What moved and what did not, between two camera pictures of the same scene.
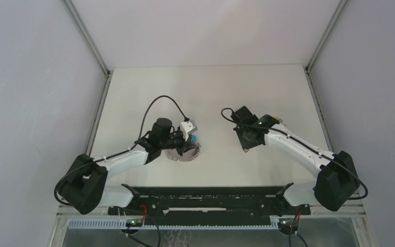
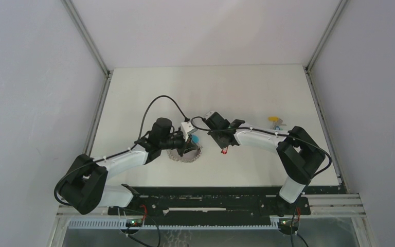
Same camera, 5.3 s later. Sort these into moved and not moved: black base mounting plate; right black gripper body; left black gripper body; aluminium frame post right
Moved: right black gripper body
Not moved: black base mounting plate; left black gripper body; aluminium frame post right
